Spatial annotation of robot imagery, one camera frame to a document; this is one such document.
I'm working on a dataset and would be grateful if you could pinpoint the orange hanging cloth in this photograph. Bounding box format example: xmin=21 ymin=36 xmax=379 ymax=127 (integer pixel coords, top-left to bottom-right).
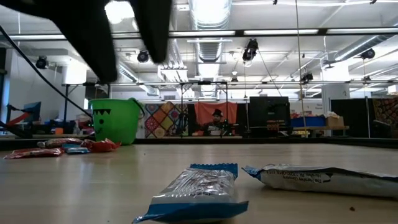
xmin=194 ymin=101 xmax=239 ymax=137

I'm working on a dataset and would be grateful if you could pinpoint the brown candy bar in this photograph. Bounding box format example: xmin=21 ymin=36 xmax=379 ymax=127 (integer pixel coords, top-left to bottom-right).
xmin=36 ymin=138 xmax=85 ymax=149

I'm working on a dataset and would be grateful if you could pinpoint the blue storage bin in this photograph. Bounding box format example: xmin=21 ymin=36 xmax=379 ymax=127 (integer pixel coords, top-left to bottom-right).
xmin=290 ymin=115 xmax=326 ymax=128

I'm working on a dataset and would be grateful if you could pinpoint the blue white candy bar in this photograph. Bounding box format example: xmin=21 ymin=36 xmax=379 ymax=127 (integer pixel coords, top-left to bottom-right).
xmin=242 ymin=163 xmax=398 ymax=200
xmin=63 ymin=143 xmax=91 ymax=155
xmin=132 ymin=163 xmax=249 ymax=223

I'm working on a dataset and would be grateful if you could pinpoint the wooden background table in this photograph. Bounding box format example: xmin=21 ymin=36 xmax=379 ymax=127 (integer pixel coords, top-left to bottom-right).
xmin=292 ymin=125 xmax=349 ymax=138

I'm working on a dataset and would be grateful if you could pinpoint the dark patterned cloth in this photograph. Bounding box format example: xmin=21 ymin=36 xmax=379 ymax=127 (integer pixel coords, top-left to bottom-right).
xmin=371 ymin=98 xmax=398 ymax=138

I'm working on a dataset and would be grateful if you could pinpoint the white ventilation duct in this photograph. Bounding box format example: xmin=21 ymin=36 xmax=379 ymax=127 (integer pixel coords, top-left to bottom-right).
xmin=118 ymin=63 xmax=160 ymax=96

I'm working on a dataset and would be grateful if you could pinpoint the green plastic bucket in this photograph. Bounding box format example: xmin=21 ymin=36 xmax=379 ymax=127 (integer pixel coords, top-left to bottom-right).
xmin=88 ymin=97 xmax=146 ymax=146

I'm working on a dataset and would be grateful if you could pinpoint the red candy packet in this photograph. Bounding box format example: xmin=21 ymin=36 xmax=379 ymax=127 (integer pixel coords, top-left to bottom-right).
xmin=2 ymin=147 xmax=65 ymax=160
xmin=80 ymin=138 xmax=122 ymax=153

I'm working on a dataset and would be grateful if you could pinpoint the silver ventilation duct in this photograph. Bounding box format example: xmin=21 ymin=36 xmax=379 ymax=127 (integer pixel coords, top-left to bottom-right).
xmin=323 ymin=34 xmax=389 ymax=68

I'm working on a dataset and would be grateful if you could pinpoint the white column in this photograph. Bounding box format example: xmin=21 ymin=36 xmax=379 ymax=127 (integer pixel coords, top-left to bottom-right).
xmin=321 ymin=83 xmax=351 ymax=114

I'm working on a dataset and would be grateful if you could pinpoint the red background bar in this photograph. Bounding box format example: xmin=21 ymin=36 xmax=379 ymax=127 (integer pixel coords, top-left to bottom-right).
xmin=6 ymin=111 xmax=32 ymax=127

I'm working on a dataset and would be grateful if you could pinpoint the black aluminium frame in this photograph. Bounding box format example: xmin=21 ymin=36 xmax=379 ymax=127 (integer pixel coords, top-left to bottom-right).
xmin=0 ymin=27 xmax=398 ymax=152

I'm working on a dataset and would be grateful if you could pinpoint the black background gantry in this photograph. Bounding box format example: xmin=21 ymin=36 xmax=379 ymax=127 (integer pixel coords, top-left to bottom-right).
xmin=61 ymin=80 xmax=398 ymax=138

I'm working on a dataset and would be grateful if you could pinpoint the person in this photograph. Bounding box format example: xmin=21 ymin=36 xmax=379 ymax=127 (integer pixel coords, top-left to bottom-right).
xmin=200 ymin=108 xmax=233 ymax=137

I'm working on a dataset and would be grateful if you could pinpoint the dark computer monitor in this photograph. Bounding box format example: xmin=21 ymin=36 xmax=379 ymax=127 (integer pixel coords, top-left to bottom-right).
xmin=23 ymin=101 xmax=42 ymax=124

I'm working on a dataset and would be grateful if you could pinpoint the black partition panel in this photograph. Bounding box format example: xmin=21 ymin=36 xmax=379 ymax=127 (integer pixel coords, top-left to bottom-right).
xmin=330 ymin=98 xmax=374 ymax=139

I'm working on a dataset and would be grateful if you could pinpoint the colourful patchwork quilt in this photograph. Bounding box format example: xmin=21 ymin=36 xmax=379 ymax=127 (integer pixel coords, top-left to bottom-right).
xmin=143 ymin=101 xmax=190 ymax=139

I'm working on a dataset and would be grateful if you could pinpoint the brown cardboard box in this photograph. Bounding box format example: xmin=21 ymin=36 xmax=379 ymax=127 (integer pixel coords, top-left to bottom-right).
xmin=325 ymin=115 xmax=345 ymax=128

